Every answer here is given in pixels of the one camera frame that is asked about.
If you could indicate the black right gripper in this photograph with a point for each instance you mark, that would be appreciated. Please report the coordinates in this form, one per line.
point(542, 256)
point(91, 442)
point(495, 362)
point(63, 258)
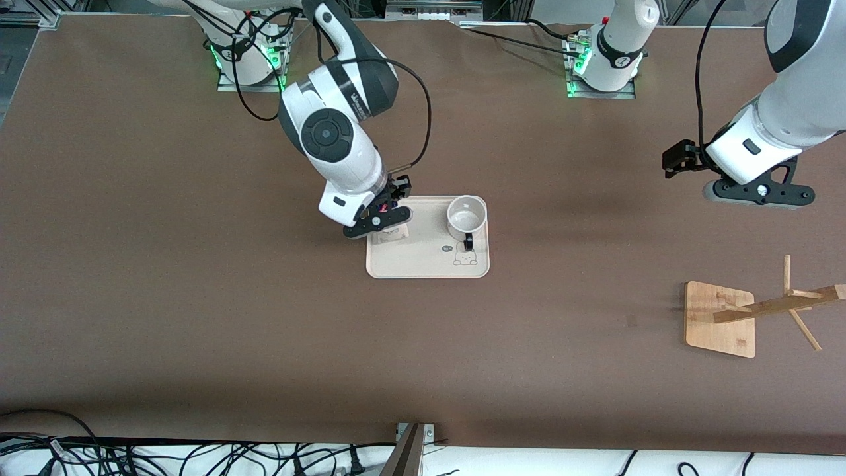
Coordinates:
point(398, 187)

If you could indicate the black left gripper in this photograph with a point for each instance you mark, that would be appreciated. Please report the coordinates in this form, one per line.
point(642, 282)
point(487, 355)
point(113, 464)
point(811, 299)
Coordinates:
point(691, 157)

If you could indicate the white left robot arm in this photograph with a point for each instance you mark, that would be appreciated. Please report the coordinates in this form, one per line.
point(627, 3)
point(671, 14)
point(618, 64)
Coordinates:
point(800, 112)

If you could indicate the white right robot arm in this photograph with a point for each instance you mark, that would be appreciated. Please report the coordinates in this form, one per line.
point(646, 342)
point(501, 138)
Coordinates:
point(337, 139)

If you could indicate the wooden cup rack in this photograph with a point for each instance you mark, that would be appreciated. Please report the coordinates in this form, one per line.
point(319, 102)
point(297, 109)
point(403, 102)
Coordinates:
point(717, 317)

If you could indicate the beige tray with bear print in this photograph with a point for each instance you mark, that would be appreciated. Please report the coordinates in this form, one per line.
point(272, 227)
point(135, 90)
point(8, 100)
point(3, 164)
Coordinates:
point(423, 258)

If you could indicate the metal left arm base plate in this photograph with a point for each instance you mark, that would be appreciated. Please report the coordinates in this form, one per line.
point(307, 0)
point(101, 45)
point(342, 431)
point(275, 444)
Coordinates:
point(624, 94)

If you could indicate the metal stand bracket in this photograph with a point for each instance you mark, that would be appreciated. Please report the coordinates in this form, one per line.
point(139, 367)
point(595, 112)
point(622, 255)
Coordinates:
point(413, 436)

